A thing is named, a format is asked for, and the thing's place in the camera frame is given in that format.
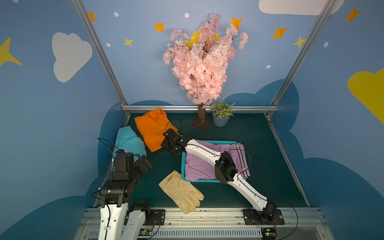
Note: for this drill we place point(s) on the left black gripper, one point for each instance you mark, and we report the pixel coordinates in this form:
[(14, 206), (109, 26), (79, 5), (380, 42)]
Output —
[(144, 163)]

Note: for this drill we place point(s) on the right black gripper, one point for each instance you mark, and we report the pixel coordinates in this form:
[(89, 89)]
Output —
[(169, 141)]

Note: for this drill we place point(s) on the teal plastic basket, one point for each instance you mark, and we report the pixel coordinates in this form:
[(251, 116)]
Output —
[(184, 161)]

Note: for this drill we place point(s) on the purple striped pants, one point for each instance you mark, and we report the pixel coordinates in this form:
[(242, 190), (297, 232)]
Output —
[(197, 169)]

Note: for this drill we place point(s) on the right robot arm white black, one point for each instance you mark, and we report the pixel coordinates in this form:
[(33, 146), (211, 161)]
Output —
[(225, 171)]

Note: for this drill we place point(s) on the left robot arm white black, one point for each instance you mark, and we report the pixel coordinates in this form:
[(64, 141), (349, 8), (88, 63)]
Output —
[(118, 221)]

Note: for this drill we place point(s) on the folded orange garment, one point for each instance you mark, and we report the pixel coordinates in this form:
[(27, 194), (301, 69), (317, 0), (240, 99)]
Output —
[(151, 126)]

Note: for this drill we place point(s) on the folded teal garment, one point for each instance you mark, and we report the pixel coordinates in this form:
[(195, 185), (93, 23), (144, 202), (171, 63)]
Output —
[(128, 141)]

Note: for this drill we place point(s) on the cream leather glove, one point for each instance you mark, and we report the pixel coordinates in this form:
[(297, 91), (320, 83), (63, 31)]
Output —
[(184, 194)]

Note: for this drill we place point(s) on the small potted green plant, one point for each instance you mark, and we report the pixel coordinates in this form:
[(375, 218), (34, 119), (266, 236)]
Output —
[(222, 111)]

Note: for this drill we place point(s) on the left green circuit board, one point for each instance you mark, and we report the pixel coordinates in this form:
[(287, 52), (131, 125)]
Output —
[(145, 233)]

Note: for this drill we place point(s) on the green circuit board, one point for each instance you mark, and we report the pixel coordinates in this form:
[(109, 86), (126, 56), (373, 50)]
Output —
[(268, 234), (145, 233)]

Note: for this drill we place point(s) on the pink blossom artificial tree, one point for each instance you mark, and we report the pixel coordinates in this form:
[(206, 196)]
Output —
[(200, 62)]

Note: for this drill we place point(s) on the right green circuit board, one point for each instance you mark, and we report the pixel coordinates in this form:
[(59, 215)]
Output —
[(268, 234)]

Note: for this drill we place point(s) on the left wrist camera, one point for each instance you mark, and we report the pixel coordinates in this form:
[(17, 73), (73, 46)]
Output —
[(123, 161)]

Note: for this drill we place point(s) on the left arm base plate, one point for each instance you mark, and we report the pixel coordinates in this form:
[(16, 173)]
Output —
[(154, 216)]

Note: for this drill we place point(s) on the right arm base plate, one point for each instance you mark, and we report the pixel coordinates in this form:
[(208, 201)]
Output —
[(253, 217)]

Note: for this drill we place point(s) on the right aluminium frame post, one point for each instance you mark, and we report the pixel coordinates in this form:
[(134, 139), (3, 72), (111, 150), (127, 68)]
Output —
[(311, 38)]

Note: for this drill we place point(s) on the aluminium frame post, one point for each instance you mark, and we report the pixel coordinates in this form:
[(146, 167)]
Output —
[(90, 29), (311, 38)]

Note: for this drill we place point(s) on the aluminium front rail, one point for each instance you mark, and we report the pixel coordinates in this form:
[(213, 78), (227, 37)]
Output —
[(230, 223)]

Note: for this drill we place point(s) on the left aluminium frame post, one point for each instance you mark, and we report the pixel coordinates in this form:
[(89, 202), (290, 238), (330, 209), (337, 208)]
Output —
[(90, 29)]

